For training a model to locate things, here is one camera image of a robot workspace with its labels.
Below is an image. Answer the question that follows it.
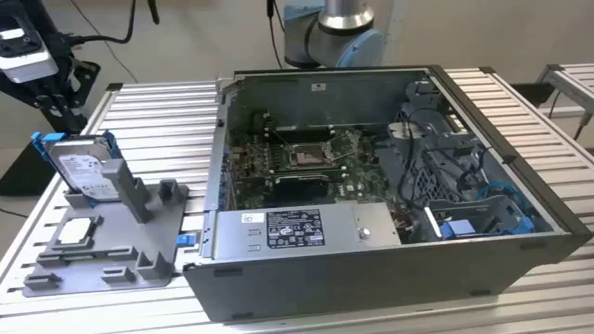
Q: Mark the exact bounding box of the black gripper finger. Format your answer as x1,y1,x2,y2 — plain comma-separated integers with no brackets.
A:
64,61,101,107

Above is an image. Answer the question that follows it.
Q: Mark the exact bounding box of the hard disk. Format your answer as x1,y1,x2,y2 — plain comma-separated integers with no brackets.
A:
30,130,123,200

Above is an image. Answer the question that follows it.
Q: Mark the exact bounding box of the blue carrier in disk bay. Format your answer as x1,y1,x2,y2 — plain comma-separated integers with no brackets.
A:
439,219,475,240

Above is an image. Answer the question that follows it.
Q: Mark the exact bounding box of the silver CPU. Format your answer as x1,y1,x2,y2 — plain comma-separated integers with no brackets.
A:
58,218,101,244

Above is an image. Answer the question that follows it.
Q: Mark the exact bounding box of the grey parts rack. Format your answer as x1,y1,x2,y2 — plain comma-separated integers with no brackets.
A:
21,160,191,298

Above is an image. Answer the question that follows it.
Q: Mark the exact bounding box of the green RAM stick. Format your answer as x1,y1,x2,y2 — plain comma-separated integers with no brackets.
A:
37,247,132,261

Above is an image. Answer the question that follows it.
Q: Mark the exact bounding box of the CPU socket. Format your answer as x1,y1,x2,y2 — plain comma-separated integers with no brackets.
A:
288,141,336,168

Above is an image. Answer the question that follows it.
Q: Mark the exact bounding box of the black graphics card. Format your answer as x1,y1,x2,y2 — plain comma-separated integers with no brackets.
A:
272,175,328,202

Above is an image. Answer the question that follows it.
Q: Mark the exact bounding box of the green motherboard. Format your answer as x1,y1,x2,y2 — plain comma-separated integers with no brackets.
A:
227,125,400,209

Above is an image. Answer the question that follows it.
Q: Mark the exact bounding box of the silver power supply unit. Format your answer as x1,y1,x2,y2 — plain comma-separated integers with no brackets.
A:
215,202,403,260

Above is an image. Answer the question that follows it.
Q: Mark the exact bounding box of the grey metal drive cage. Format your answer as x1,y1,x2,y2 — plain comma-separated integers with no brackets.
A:
384,80,554,244

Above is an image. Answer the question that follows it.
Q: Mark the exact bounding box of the open black PC case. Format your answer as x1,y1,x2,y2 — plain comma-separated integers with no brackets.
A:
183,64,594,323

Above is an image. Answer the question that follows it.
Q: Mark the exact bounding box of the black box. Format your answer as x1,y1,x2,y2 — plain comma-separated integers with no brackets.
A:
510,82,555,107

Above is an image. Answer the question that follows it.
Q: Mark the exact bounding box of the metal slat side table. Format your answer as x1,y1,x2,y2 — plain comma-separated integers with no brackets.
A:
536,63,594,118

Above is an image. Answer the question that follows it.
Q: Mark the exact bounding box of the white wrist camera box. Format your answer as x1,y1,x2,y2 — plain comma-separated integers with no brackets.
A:
0,28,60,84

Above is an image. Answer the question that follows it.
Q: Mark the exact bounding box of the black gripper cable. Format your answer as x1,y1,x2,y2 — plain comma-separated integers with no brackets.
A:
68,0,139,45

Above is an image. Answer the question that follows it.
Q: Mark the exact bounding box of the black hanging cable with plug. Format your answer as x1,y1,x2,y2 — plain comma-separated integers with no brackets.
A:
264,0,284,69

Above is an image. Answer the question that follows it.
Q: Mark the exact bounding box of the black wire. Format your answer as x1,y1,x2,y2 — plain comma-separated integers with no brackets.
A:
399,106,464,209

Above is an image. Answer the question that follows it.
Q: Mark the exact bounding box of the blue wire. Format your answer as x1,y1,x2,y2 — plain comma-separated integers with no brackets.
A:
479,181,516,210

